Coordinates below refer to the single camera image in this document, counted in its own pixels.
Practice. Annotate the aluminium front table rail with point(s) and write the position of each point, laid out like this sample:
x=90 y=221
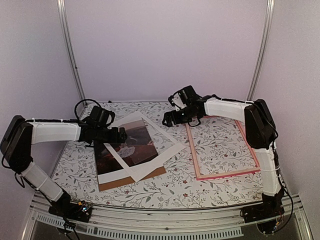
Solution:
x=124 y=223

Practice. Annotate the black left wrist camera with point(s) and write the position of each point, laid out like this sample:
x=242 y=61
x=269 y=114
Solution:
x=100 y=117

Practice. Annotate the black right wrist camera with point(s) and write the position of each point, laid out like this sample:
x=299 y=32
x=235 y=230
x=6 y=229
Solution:
x=183 y=97

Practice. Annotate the pink wooden picture frame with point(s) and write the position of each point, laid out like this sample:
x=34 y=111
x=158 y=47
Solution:
x=219 y=149

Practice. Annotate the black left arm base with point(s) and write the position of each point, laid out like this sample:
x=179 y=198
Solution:
x=80 y=211

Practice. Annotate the aluminium corner post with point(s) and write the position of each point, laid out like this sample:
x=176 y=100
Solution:
x=268 y=19
x=61 y=7

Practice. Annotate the right aluminium corner post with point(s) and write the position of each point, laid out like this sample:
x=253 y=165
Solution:
x=268 y=19

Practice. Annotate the left aluminium corner post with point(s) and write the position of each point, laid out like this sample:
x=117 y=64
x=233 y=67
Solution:
x=61 y=7

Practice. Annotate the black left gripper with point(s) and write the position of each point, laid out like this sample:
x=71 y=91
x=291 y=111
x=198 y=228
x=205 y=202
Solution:
x=114 y=138

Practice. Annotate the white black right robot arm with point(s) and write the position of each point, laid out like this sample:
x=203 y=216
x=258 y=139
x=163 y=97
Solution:
x=260 y=129

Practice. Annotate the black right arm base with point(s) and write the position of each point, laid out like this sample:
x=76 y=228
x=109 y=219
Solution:
x=270 y=208

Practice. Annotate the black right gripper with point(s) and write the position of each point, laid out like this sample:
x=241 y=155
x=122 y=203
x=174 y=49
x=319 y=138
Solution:
x=167 y=115

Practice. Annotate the brown cardboard backing board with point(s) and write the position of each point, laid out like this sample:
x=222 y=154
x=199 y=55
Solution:
x=128 y=180

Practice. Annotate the landscape photo print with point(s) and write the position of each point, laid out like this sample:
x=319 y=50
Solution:
x=137 y=149

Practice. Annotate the white photo mat board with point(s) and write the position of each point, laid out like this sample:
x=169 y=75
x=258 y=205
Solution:
x=166 y=147

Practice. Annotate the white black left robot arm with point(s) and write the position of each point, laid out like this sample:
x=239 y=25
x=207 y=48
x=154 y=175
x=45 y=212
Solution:
x=22 y=134

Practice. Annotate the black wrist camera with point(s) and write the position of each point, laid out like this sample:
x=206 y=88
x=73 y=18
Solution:
x=100 y=117
x=183 y=97

